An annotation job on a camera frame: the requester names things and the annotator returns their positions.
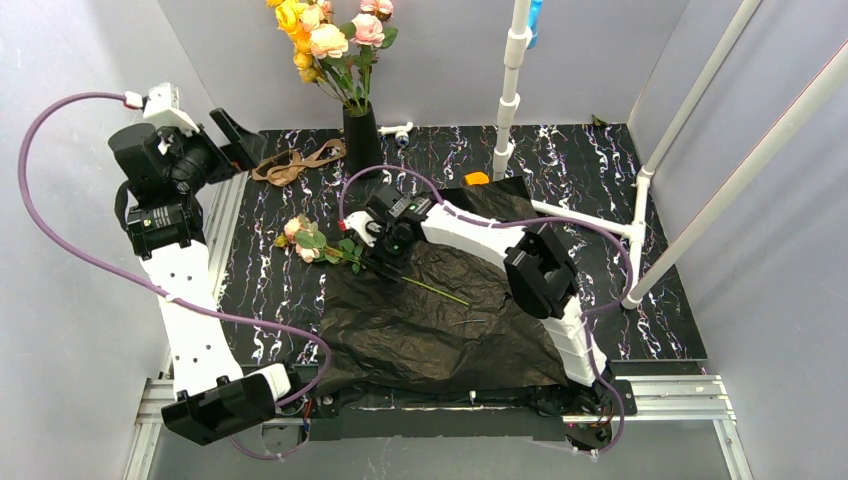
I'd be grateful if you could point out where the tan satin ribbon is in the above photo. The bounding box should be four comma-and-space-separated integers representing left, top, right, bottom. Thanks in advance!
251, 139, 347, 187

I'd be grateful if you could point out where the dark pink rose stem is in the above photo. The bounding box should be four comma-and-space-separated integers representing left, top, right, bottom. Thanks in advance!
352, 0, 398, 114

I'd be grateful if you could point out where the peach rose stem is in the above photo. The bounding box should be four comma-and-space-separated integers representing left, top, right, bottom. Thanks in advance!
298, 1, 366, 116

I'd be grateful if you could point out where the yellow rose stem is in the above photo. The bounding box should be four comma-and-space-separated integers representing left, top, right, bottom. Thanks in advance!
266, 0, 337, 77

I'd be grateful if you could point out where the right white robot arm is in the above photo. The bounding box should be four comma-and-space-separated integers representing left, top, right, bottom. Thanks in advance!
340, 186, 607, 387

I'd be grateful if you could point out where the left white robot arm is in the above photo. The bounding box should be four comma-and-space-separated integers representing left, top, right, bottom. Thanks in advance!
108, 104, 291, 445

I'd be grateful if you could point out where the black cone vase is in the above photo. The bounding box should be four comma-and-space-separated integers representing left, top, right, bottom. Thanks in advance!
343, 99, 384, 175

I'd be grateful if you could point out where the small white pipe fitting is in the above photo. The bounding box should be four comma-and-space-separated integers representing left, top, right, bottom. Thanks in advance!
377, 122, 414, 149

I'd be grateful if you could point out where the orange tape measure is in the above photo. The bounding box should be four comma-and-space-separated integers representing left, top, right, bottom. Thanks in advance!
463, 171, 491, 186

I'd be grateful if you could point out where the pale pink rose stem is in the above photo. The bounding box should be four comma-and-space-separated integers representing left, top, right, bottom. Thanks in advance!
273, 213, 472, 308

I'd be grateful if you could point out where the blue clip on pipe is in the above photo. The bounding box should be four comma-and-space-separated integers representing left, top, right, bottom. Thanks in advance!
527, 0, 544, 49

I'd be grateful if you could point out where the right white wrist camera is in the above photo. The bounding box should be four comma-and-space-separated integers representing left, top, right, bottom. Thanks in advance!
340, 210, 384, 248

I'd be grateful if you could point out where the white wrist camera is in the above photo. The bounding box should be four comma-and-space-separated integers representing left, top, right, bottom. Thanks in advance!
123, 82, 200, 136
340, 210, 384, 248

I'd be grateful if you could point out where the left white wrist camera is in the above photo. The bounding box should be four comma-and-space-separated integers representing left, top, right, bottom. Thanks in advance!
123, 82, 200, 136

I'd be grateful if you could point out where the white pvc pipe frame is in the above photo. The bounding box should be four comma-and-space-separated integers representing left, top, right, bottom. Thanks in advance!
531, 1, 847, 309

